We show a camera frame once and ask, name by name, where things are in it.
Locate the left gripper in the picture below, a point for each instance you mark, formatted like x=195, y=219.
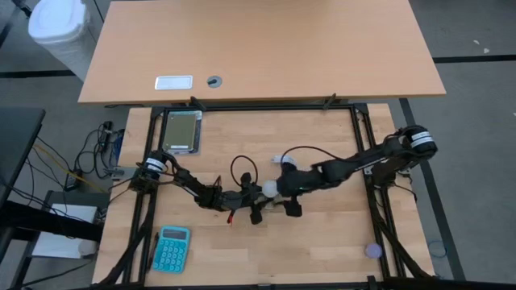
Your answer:
x=231, y=200

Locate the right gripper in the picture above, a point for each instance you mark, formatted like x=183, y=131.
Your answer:
x=293, y=207

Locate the white light bulb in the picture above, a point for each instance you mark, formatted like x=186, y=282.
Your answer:
x=270, y=188

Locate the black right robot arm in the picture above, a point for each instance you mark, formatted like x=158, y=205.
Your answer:
x=363, y=161

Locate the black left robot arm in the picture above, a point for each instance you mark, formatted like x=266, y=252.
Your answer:
x=193, y=187

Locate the teal calculator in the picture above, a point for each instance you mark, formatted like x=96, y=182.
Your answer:
x=171, y=251

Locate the purple round disc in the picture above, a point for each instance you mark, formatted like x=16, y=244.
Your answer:
x=373, y=251

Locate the black pen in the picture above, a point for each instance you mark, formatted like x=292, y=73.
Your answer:
x=153, y=251

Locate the white rectangular desk plate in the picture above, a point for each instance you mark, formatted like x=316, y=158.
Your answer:
x=173, y=82

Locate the wooden desk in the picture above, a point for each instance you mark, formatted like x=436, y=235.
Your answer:
x=262, y=48

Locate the black power adapter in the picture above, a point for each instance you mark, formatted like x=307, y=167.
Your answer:
x=71, y=181

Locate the white box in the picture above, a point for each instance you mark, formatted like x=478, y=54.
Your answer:
x=64, y=241

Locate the black side table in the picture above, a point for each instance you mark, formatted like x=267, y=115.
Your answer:
x=16, y=141

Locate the white trash bin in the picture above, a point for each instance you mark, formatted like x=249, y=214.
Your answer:
x=60, y=28

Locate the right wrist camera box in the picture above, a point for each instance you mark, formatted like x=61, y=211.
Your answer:
x=294, y=181

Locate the black table frame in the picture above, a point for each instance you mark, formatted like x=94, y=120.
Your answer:
x=278, y=108

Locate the black frame clamp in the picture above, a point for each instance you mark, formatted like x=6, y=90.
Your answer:
x=329, y=101
x=197, y=102

